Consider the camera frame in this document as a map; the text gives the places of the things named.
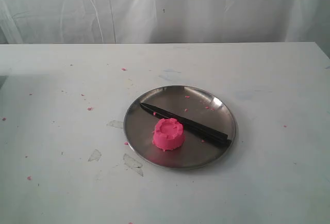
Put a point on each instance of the pink clay piece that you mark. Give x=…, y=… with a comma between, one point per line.
x=168, y=134

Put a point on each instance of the black serrated knife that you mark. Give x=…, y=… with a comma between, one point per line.
x=208, y=134

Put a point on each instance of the round stainless steel plate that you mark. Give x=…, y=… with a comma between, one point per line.
x=192, y=103

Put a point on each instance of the clear tape piece upper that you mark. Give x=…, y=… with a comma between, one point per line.
x=115, y=124

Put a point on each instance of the clear tape piece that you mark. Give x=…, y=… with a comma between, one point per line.
x=133, y=164
x=115, y=124
x=95, y=156

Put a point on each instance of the clear tape piece middle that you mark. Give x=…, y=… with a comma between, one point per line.
x=133, y=164

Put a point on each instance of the clear tape piece left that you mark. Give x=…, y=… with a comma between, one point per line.
x=95, y=156

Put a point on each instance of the white plastic backdrop sheet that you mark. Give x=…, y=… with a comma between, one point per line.
x=163, y=21

